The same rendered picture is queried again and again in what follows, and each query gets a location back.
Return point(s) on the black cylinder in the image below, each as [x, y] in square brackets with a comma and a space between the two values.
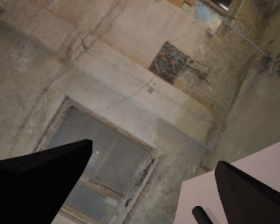
[200, 216]

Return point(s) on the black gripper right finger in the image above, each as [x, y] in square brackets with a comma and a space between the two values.
[245, 199]

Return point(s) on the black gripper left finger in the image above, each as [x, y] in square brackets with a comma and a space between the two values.
[34, 187]

